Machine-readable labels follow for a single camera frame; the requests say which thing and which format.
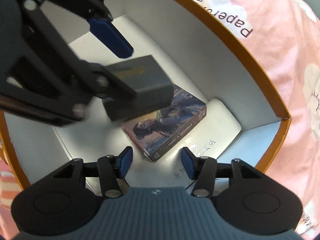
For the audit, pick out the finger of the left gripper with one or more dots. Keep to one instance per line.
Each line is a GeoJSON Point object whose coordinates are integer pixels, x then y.
{"type": "Point", "coordinates": [100, 23]}
{"type": "Point", "coordinates": [101, 82]}

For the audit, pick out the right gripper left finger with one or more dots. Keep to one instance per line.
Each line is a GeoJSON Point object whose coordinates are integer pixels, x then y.
{"type": "Point", "coordinates": [110, 169]}

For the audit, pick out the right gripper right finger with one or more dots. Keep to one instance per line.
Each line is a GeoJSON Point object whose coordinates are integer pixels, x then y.
{"type": "Point", "coordinates": [202, 170]}

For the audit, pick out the dark grey box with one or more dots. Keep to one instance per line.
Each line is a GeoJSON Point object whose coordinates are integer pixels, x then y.
{"type": "Point", "coordinates": [144, 75]}

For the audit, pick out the pink striped white plush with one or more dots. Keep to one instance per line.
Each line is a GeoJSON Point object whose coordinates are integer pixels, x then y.
{"type": "Point", "coordinates": [9, 187]}

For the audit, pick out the illustrated book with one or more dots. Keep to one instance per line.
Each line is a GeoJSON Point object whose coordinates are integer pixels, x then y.
{"type": "Point", "coordinates": [158, 132]}

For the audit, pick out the orange cardboard storage box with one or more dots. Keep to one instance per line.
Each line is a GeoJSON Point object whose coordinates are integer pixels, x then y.
{"type": "Point", "coordinates": [193, 57]}

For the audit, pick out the pink patterned bed duvet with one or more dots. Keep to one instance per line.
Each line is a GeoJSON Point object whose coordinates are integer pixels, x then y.
{"type": "Point", "coordinates": [286, 45]}

